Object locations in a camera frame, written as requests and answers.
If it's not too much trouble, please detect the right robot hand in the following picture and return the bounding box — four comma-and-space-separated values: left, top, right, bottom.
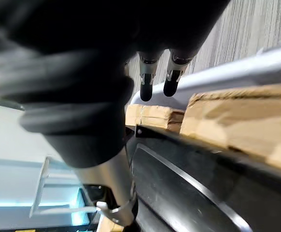
0, 0, 231, 227

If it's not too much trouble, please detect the black plastic housing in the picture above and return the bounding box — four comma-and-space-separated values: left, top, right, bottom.
124, 124, 281, 232

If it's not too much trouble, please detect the brown cardboard box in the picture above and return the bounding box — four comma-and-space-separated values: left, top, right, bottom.
98, 84, 281, 232

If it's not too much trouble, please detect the white metal frame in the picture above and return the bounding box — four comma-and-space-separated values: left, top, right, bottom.
0, 101, 102, 232

